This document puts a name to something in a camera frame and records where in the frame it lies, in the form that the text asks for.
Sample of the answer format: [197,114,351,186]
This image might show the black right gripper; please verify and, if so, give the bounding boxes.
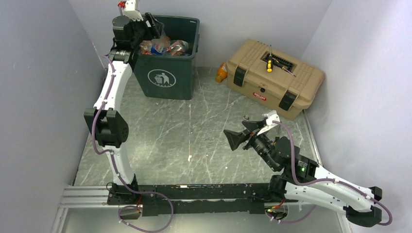
[223,120,278,170]

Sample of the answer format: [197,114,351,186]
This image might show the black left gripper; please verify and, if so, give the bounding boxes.
[129,13,164,49]

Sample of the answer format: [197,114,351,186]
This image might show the orange bottle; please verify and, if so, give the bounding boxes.
[215,62,227,83]

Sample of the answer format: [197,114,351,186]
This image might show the clear bottle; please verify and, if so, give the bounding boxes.
[139,31,171,55]

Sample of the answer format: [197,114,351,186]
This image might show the pepsi bottle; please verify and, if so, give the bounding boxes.
[150,42,170,55]

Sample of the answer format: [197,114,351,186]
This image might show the small red cap bottle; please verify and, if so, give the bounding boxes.
[166,40,189,56]

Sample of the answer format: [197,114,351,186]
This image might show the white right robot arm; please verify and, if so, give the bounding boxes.
[223,117,383,227]

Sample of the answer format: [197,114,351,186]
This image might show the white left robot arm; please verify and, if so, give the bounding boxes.
[84,12,164,204]

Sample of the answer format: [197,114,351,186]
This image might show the dark green trash bin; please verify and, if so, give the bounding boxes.
[134,15,200,100]

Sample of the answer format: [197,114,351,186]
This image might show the tan plastic toolbox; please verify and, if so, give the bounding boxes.
[226,39,325,120]

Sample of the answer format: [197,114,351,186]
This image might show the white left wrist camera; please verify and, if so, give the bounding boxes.
[117,0,143,21]

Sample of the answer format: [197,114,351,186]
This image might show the yellow handled screwdriver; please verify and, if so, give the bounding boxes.
[266,45,273,72]

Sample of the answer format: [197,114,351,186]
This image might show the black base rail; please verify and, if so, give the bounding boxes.
[107,183,294,216]

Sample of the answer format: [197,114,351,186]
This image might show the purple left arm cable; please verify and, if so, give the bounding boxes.
[91,54,174,233]

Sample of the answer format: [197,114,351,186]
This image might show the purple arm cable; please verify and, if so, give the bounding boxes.
[91,54,174,233]
[273,120,394,226]

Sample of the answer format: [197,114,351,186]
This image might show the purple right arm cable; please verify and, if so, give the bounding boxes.
[273,120,394,226]

